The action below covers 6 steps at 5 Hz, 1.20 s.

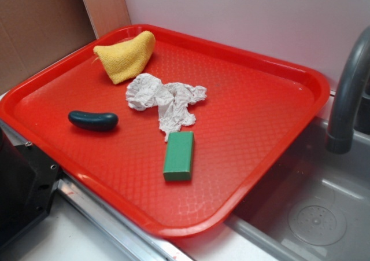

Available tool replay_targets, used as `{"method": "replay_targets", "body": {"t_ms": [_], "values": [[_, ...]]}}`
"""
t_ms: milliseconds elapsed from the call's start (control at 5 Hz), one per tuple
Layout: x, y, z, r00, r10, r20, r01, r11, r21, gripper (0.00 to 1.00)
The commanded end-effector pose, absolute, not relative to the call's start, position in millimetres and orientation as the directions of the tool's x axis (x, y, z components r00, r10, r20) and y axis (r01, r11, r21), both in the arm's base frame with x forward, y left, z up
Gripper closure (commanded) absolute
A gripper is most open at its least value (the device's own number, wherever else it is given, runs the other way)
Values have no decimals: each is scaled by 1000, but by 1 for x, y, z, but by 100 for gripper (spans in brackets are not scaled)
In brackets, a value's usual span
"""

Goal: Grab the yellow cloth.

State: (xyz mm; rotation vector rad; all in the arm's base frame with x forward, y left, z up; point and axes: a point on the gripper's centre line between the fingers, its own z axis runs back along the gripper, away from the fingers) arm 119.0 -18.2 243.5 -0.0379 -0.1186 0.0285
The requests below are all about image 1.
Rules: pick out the yellow cloth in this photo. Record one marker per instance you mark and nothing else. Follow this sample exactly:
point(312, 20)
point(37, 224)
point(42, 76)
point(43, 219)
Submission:
point(126, 60)

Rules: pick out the red plastic tray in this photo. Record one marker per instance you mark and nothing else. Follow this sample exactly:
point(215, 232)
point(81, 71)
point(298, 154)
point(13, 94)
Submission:
point(255, 107)

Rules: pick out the crumpled white paper towel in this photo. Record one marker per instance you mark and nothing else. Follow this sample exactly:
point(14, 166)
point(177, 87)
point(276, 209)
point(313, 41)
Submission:
point(171, 99)

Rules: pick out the green rectangular block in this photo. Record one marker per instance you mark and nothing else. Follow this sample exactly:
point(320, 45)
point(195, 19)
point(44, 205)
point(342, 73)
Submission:
point(179, 157)

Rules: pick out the dark green toy cucumber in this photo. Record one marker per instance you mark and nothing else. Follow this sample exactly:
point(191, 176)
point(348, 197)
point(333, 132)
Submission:
point(93, 121)

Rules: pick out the grey faucet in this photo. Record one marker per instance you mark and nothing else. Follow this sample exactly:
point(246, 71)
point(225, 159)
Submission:
point(350, 110)

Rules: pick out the grey sink basin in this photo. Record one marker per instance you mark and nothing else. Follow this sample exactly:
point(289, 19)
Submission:
point(311, 204)

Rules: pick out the brown cardboard panel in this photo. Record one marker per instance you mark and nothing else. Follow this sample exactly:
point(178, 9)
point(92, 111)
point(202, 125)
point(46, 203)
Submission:
point(37, 33)

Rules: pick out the silver metal counter rail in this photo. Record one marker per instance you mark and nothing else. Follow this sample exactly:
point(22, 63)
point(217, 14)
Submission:
point(133, 242)

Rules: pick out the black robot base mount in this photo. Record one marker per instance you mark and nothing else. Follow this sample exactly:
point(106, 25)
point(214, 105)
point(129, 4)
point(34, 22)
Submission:
point(28, 181)

